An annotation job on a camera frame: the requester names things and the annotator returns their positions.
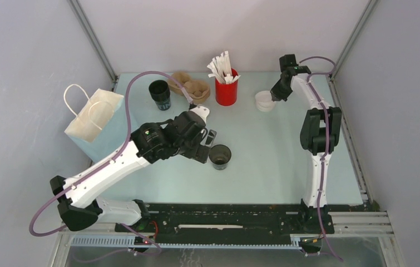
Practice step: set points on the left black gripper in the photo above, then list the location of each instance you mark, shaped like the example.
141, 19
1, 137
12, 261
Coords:
199, 152

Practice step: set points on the brown cardboard cup carrier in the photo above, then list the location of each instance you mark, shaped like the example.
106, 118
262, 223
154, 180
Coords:
198, 90

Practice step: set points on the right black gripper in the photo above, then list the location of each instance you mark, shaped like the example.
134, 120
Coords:
278, 94

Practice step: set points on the light blue paper bag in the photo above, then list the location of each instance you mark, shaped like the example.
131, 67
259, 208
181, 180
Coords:
100, 127

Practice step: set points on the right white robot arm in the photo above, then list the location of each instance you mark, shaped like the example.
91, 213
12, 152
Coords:
320, 132

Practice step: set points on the black paper coffee cup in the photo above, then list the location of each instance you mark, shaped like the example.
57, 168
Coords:
160, 93

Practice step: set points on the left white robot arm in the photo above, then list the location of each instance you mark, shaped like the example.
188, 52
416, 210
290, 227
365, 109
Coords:
79, 202

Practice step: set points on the white plastic cup lid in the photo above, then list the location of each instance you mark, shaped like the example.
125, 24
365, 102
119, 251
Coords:
264, 102

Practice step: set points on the red ribbed cup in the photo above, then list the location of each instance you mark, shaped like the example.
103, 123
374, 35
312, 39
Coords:
226, 94

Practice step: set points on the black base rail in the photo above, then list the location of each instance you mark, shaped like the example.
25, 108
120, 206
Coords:
227, 224

